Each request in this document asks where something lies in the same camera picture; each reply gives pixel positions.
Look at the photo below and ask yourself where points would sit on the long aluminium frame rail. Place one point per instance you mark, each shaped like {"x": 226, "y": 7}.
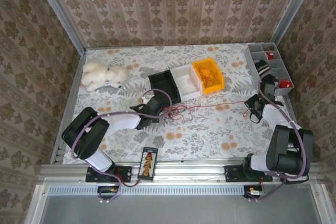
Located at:
{"x": 183, "y": 171}

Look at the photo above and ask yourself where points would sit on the black white striped sock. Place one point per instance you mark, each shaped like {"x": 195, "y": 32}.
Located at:
{"x": 262, "y": 68}

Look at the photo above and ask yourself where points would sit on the black electronics box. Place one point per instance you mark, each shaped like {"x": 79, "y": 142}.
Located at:
{"x": 254, "y": 192}
{"x": 109, "y": 192}

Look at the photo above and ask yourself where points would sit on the grey divided organizer tray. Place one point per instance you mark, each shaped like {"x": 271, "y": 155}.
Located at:
{"x": 279, "y": 64}

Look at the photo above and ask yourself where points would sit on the floral tablecloth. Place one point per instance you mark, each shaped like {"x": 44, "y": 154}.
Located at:
{"x": 197, "y": 134}

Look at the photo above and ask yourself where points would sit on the small brown items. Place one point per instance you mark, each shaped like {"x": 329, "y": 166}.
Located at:
{"x": 268, "y": 48}

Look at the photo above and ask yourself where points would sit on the aluminium side rail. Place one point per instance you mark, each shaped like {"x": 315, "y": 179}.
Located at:
{"x": 68, "y": 108}

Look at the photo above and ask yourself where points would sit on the white plastic bin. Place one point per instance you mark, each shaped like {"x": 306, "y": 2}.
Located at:
{"x": 186, "y": 82}

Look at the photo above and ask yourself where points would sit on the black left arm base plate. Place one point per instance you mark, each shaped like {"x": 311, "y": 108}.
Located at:
{"x": 124, "y": 174}

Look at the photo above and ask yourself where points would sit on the black orange printed card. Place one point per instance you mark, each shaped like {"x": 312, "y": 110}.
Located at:
{"x": 147, "y": 165}

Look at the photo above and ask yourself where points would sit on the yellow plastic bin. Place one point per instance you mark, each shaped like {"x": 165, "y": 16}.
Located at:
{"x": 210, "y": 89}

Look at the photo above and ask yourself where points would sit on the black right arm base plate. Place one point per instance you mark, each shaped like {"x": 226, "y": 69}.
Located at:
{"x": 232, "y": 174}

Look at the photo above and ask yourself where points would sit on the grey metal panel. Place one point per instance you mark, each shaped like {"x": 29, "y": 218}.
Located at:
{"x": 170, "y": 211}

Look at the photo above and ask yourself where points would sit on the black plastic bin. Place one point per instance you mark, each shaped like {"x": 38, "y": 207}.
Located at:
{"x": 162, "y": 81}

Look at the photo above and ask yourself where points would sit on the aluminium frame post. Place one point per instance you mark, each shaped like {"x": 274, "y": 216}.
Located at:
{"x": 60, "y": 14}
{"x": 294, "y": 9}

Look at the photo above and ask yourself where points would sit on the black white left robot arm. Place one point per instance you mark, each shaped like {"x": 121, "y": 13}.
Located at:
{"x": 123, "y": 121}

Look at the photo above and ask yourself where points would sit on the white plush toy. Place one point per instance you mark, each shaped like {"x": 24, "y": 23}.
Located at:
{"x": 99, "y": 75}

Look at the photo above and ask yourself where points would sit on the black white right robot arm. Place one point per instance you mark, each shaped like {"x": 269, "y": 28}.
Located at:
{"x": 278, "y": 150}

